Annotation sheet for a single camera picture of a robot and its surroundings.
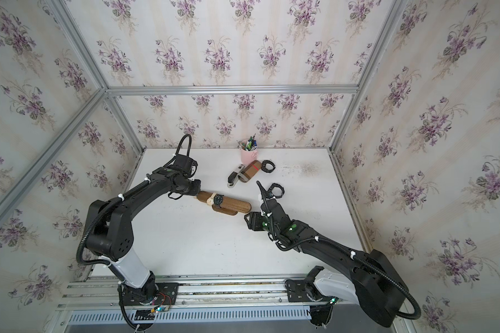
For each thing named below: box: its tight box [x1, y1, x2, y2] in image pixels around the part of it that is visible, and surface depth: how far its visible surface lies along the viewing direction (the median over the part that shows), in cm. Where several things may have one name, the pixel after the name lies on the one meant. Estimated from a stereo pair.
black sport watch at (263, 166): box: [261, 159, 276, 174], surface depth 112 cm
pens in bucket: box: [236, 133, 258, 152], surface depth 109 cm
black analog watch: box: [213, 193, 225, 209], surface depth 91 cm
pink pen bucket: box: [239, 147, 259, 166], surface depth 110 cm
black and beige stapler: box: [227, 163, 246, 189], surface depth 106 cm
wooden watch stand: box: [196, 190, 252, 216], surface depth 90 cm
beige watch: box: [206, 192, 217, 211], surface depth 90 cm
